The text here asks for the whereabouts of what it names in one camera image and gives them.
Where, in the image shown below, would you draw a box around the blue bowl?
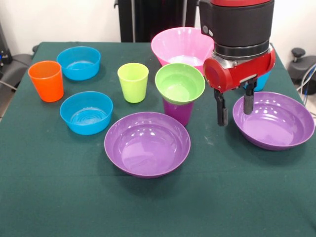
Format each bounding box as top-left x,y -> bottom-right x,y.
56,46 -> 101,81
59,91 -> 114,136

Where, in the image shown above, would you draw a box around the dark grey base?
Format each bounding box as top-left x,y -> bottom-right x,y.
288,55 -> 316,86

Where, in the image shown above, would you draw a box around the purple bowl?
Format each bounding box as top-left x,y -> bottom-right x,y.
232,91 -> 316,151
104,112 -> 192,179

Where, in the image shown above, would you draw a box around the blue and grey cables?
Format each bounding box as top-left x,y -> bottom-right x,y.
296,63 -> 316,117

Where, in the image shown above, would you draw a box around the green ribbed bowl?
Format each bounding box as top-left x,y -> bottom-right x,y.
155,63 -> 206,105

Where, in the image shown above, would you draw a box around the blue cup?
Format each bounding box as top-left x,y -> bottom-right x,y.
252,70 -> 272,92

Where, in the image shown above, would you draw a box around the purple cup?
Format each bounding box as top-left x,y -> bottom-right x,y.
162,97 -> 195,127

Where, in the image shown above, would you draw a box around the black equipment box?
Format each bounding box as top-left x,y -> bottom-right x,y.
0,22 -> 13,75

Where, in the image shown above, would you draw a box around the lime green cup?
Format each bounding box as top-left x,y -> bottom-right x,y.
117,62 -> 150,104

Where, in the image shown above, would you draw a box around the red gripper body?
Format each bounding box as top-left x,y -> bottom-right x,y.
202,47 -> 277,94

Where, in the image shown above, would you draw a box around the grey chair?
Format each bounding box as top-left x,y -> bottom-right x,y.
0,53 -> 33,90

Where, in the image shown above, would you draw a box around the dark green tablecloth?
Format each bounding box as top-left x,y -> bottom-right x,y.
0,41 -> 316,237

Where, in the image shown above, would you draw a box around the large pink bowl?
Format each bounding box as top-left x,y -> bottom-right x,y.
151,27 -> 215,75

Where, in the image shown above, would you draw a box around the orange cup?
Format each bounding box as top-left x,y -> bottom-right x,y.
27,60 -> 65,103

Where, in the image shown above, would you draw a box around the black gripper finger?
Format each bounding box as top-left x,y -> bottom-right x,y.
213,88 -> 229,127
242,77 -> 258,116

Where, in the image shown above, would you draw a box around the black knob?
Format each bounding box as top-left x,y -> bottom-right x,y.
290,47 -> 307,65

